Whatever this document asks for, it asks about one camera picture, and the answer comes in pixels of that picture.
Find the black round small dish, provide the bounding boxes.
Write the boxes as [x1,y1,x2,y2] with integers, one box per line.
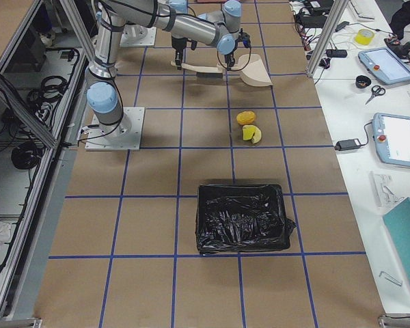
[355,75,372,89]

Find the silver allen key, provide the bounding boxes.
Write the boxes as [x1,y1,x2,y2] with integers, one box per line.
[379,271,403,287]

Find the black power adapter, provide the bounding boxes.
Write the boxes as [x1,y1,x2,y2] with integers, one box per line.
[334,139,362,151]

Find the yellow green sponge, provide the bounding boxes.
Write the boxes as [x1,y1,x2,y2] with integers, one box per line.
[242,124,256,141]

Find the aluminium frame post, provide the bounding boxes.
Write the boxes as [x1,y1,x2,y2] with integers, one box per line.
[306,0,349,77]

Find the orange trash ball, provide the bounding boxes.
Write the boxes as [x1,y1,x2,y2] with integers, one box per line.
[236,111,256,126]

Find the yellow curved peel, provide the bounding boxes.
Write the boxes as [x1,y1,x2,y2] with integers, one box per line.
[251,126,262,144]

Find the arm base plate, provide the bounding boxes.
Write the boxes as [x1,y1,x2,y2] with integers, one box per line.
[120,25,156,48]
[85,107,145,151]

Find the blue teach pendant near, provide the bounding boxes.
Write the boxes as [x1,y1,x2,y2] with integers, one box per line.
[372,113,410,167]

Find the beige plastic dustpan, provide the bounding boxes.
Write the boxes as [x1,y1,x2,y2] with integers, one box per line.
[230,54,273,87]

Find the black scissors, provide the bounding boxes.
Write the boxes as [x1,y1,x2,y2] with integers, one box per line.
[365,85,386,105]

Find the blue teach pendant far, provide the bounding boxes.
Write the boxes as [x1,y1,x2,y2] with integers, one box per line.
[358,47,410,85]

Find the black lined bin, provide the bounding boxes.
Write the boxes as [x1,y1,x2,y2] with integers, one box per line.
[195,184,296,254]

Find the yellow tape roll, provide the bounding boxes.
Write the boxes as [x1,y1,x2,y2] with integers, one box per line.
[354,29,375,46]

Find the beige hand brush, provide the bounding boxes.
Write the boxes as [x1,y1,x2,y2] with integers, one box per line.
[170,61,223,79]

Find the blue teach pendant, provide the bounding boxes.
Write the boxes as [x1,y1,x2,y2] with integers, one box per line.
[358,47,410,85]
[372,113,410,167]

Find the black power brick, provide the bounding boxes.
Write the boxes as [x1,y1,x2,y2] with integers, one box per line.
[299,16,327,28]

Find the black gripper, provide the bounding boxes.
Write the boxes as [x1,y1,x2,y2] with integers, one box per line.
[221,28,251,70]
[172,36,197,70]

